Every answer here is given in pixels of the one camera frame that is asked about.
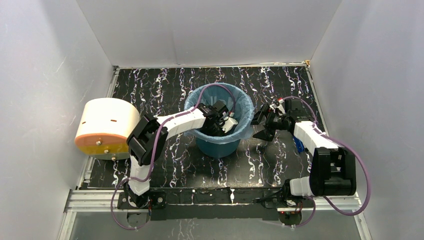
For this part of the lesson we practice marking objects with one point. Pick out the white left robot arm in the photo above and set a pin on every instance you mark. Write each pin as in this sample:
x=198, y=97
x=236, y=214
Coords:
x=147, y=140

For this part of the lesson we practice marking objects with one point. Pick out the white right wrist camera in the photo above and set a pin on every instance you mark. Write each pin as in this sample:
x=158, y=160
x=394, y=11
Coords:
x=278, y=107

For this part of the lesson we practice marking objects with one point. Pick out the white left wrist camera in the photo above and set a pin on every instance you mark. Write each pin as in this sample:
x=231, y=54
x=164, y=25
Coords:
x=229, y=122

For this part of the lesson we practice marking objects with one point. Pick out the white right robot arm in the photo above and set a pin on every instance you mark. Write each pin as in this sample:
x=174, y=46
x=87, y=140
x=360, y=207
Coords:
x=333, y=167

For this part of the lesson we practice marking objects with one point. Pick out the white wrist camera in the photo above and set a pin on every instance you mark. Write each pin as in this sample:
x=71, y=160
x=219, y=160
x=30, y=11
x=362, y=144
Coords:
x=229, y=122
x=278, y=107

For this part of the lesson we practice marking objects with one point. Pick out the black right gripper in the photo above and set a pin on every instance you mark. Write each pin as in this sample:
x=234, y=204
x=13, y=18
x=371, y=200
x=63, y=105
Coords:
x=266, y=134

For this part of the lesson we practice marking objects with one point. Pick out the teal plastic trash bin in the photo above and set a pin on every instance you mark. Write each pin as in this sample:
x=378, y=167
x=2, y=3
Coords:
x=215, y=150

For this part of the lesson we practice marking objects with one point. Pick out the light blue plastic bag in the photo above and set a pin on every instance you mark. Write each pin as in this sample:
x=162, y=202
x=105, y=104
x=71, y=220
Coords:
x=236, y=101

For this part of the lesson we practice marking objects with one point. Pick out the blue stapler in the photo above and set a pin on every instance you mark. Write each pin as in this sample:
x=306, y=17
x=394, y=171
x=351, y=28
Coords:
x=299, y=145

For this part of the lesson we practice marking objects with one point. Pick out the cream orange round container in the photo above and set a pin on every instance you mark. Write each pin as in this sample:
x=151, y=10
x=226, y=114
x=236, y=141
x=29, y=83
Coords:
x=104, y=127

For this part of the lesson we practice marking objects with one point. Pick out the black front mounting rail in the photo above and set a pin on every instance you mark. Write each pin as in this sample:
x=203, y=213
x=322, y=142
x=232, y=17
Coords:
x=266, y=203

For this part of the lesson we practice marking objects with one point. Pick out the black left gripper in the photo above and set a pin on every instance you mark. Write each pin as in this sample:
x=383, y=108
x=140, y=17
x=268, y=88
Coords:
x=219, y=126

